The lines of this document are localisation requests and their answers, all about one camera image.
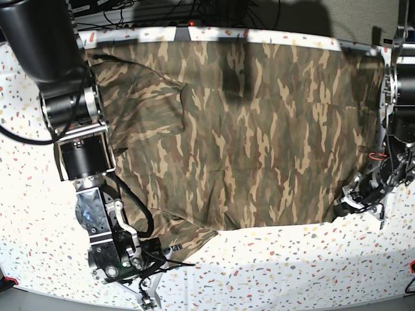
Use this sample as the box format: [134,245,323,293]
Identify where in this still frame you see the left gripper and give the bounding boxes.
[333,158,409,230]

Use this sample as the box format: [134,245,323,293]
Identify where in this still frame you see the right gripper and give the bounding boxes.
[89,238,195,310]

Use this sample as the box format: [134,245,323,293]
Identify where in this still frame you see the camouflage T-shirt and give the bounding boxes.
[85,41,384,261]

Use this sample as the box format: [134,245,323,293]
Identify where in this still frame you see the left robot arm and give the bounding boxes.
[333,1,414,226]

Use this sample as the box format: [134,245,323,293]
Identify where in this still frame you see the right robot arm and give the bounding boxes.
[1,1,183,310]

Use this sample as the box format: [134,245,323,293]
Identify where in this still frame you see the terrazzo pattern table cloth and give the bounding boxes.
[0,25,415,307]

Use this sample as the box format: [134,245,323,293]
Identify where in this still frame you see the orange clamp right corner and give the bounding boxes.
[410,260,415,274]

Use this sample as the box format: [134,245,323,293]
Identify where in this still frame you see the orange clamp corner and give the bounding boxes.
[410,260,415,274]
[3,277,18,287]

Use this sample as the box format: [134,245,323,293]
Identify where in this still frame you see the orange clamp left corner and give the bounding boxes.
[3,277,18,287]

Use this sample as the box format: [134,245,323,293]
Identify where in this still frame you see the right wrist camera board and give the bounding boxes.
[141,297,157,310]

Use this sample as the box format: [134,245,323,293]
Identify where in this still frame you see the black cables behind table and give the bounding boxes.
[67,0,283,29]

